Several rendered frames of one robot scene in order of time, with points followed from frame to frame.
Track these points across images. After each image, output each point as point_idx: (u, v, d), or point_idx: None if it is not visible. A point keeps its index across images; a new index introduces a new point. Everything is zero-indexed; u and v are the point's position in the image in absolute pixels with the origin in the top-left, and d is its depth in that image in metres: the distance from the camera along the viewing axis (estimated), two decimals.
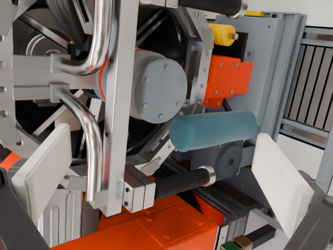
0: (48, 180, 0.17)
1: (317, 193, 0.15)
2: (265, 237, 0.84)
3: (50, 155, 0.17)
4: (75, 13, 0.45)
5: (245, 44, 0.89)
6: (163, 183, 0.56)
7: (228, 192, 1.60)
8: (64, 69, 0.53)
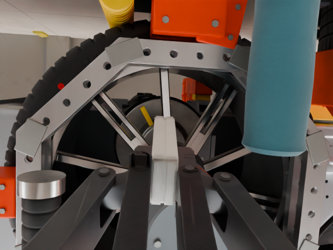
0: None
1: (189, 164, 0.18)
2: None
3: (164, 142, 0.19)
4: None
5: None
6: None
7: None
8: None
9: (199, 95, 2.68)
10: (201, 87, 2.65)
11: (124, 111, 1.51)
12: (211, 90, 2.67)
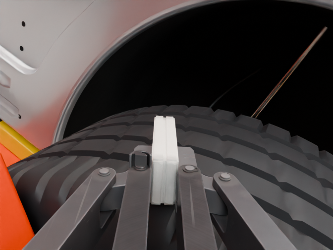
0: None
1: (189, 165, 0.18)
2: None
3: (164, 142, 0.19)
4: None
5: None
6: None
7: None
8: None
9: None
10: None
11: None
12: None
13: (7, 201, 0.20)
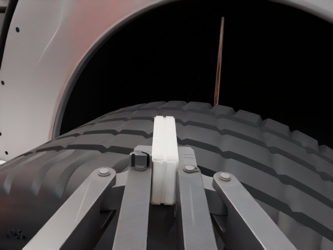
0: None
1: (189, 164, 0.17)
2: None
3: (164, 142, 0.19)
4: None
5: None
6: None
7: None
8: None
9: None
10: None
11: None
12: None
13: None
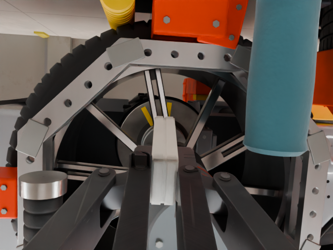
0: None
1: (189, 164, 0.18)
2: None
3: (164, 142, 0.19)
4: None
5: None
6: None
7: None
8: None
9: (200, 95, 2.68)
10: (202, 87, 2.65)
11: (125, 111, 1.51)
12: None
13: None
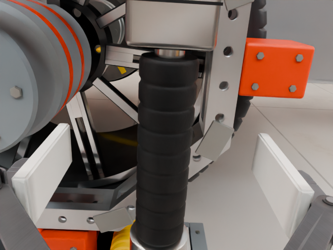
0: (48, 180, 0.17)
1: (317, 193, 0.15)
2: None
3: (50, 155, 0.17)
4: None
5: None
6: None
7: None
8: None
9: None
10: None
11: None
12: None
13: None
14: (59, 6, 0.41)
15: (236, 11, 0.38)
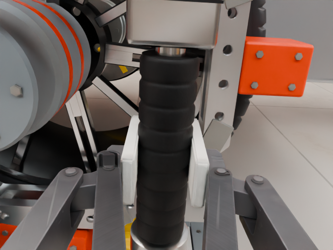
0: (137, 164, 0.19)
1: (218, 167, 0.17)
2: None
3: (138, 142, 0.19)
4: None
5: None
6: None
7: None
8: None
9: None
10: None
11: None
12: None
13: None
14: (59, 5, 0.41)
15: (235, 10, 0.38)
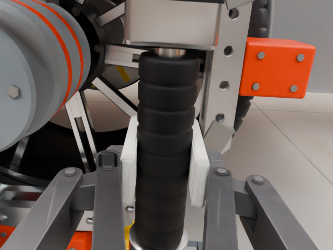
0: (136, 164, 0.19)
1: (218, 167, 0.17)
2: None
3: (137, 142, 0.19)
4: None
5: None
6: None
7: None
8: None
9: None
10: None
11: None
12: None
13: None
14: (58, 5, 0.40)
15: (236, 10, 0.37)
